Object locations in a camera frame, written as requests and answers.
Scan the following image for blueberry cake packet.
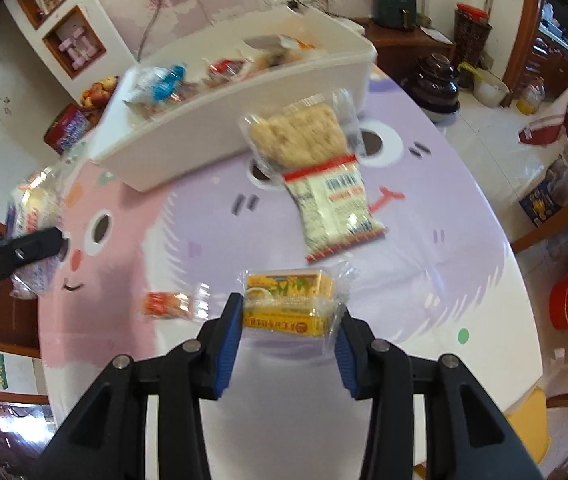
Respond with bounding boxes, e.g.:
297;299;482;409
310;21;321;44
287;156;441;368
5;162;68;300

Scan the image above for orange fried snack clear packet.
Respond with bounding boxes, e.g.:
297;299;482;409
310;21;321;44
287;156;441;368
141;283;210;322

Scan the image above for yellow small snack packet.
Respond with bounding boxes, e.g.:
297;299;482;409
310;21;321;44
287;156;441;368
241;261;357;359

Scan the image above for red white biscuit packet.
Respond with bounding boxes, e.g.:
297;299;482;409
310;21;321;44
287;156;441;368
284;155;386;262

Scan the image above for silver white snack bag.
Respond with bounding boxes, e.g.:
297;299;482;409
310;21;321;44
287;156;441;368
122;66;165;110

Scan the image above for blue snack packet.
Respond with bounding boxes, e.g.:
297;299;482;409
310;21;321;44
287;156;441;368
151;64;186;102

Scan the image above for large rice cake pack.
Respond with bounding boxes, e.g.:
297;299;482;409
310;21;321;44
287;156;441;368
239;88;366;180

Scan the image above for red square snack packet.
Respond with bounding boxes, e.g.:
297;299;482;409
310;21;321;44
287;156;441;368
207;58;247;84

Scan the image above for orange white wafer packet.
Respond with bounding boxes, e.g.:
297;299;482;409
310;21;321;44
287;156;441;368
243;35;315;55

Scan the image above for red round tin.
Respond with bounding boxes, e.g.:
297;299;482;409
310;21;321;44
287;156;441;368
43;104;91;155

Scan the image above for fruit basket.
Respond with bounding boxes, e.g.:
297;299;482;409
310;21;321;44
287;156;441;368
80;76;119;112

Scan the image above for white plastic storage bin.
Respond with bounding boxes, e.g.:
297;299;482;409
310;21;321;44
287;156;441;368
88;6;377;192

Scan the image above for pink dumbbells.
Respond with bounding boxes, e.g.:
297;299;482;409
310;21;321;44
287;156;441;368
58;26;98;70

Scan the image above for yellow plastic stool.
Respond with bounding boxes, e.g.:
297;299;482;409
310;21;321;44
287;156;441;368
506;387;552;465

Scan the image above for blue yellow box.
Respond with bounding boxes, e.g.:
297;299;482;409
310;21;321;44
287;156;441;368
519;158;568;228

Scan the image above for white plastic bucket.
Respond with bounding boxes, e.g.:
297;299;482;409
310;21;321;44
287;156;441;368
458;62;510;108

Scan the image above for wooden tv cabinet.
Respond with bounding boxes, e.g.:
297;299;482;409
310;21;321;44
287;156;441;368
355;18;455;82

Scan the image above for yellow liquid bottle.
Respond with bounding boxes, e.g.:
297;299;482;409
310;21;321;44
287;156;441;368
516;77;545;115

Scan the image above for tall dark woven basket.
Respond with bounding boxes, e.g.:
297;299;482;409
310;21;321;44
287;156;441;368
453;3;492;66

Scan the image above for dark green air fryer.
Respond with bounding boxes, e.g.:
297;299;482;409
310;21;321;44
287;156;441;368
373;0;417;30

